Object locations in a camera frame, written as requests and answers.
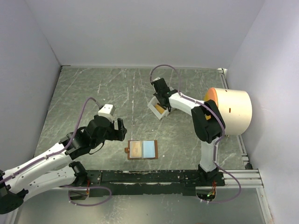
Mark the brown leather card holder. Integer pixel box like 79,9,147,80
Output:
124,140,158,160

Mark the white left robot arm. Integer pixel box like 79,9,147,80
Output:
0,115,127,214

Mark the aluminium extrusion rail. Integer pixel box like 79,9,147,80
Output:
223,169,264,189

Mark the white cylinder with orange lid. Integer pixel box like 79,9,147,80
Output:
204,87,252,135

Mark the white plastic card bin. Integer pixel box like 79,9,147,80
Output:
148,96,176,120

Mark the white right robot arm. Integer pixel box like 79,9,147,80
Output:
148,78,226,186

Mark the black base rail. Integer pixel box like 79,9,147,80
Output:
57,169,226,198

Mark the gold credit card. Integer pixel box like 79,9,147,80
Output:
130,141,142,158

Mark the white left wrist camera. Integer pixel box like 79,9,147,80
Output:
98,104,115,122

